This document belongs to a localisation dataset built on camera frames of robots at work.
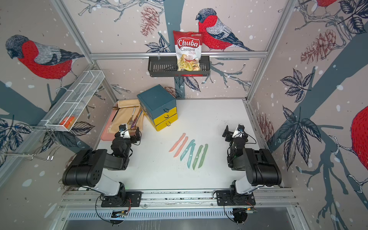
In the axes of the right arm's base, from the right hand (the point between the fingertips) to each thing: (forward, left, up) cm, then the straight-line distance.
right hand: (234, 126), depth 90 cm
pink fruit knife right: (-10, +34, -11) cm, 37 cm away
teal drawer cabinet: (+11, +51, +11) cm, 53 cm away
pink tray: (-4, +88, -11) cm, 89 cm away
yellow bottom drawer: (+2, +48, -4) cm, 48 cm away
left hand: (-2, +66, +1) cm, 66 cm away
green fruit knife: (-19, +24, -12) cm, 33 cm away
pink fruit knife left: (-9, +39, -11) cm, 41 cm away
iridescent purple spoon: (+12, +70, -10) cm, 72 cm away
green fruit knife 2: (-15, +19, -12) cm, 28 cm away
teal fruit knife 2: (-16, +28, -12) cm, 34 cm away
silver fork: (+9, +75, -11) cm, 76 cm away
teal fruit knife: (-12, +30, -11) cm, 34 cm away
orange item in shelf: (-16, +85, +23) cm, 90 cm away
